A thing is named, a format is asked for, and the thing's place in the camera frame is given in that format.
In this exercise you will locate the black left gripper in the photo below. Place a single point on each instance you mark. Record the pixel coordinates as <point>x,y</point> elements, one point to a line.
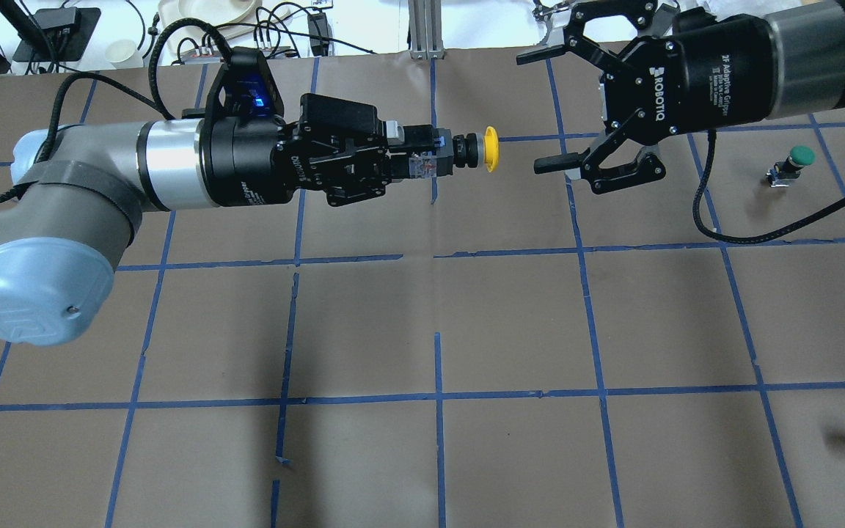
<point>240,163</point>

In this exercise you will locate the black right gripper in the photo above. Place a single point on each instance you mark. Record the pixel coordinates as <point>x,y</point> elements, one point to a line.
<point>716,70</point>

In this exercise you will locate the yellow push button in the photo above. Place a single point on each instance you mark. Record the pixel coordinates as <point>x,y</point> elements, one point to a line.
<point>430,152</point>

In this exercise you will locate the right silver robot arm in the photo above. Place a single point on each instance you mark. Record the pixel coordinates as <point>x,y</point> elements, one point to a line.
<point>809,45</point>

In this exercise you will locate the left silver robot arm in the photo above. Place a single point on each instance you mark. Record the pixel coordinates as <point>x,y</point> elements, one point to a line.
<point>80,210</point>

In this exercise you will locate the green push button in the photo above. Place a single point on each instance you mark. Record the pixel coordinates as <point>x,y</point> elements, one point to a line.
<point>785,173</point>

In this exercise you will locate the black power adapter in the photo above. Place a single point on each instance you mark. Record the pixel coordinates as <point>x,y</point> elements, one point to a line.
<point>320,32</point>

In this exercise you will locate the beige plate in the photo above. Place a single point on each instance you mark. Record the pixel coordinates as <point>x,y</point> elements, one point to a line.
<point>217,12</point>

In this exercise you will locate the white paper cup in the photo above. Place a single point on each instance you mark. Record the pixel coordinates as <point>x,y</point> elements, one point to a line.
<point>123,54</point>

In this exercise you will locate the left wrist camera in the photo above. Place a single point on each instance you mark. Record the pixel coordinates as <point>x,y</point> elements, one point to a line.
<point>243,87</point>

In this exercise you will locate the aluminium frame post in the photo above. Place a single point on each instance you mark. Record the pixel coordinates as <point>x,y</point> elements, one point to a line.
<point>425,30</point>

